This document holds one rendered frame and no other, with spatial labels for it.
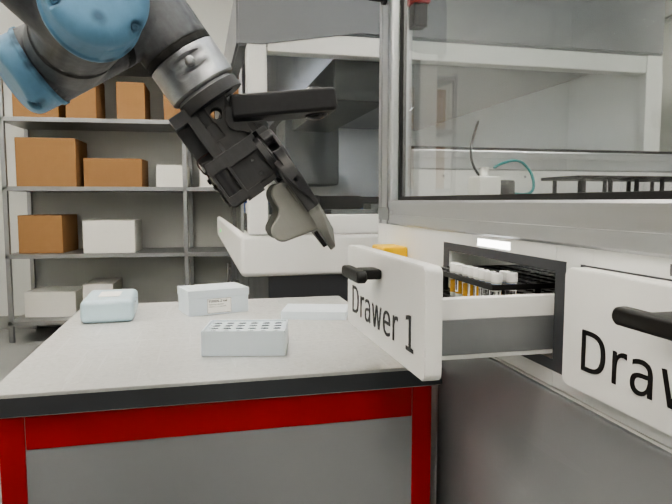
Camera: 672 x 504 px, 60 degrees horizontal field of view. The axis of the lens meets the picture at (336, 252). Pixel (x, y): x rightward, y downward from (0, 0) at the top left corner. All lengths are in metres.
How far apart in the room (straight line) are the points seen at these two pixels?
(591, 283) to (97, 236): 4.11
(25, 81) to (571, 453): 0.61
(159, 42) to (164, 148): 4.25
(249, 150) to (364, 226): 0.92
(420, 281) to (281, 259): 0.93
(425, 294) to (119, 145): 4.47
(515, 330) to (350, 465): 0.36
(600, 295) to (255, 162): 0.35
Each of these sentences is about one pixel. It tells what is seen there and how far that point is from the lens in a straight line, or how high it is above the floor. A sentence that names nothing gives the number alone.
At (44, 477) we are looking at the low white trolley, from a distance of 0.85.
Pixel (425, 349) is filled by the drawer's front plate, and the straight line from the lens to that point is 0.56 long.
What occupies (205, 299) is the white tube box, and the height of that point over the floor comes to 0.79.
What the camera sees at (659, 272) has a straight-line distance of 0.52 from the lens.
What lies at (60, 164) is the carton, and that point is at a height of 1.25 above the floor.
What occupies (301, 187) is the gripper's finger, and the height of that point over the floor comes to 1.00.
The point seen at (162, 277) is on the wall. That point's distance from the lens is 4.90.
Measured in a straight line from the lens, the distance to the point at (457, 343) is 0.59.
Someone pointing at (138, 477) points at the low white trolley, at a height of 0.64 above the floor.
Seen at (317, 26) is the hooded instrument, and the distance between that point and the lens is 1.53.
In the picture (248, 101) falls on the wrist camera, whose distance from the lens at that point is 0.63.
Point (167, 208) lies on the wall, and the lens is 4.85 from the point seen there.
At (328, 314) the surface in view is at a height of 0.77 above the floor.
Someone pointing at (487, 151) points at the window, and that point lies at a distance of 0.79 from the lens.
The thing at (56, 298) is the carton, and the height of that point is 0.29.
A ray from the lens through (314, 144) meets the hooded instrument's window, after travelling 1.50.
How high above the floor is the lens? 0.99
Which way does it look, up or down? 5 degrees down
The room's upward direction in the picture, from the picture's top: straight up
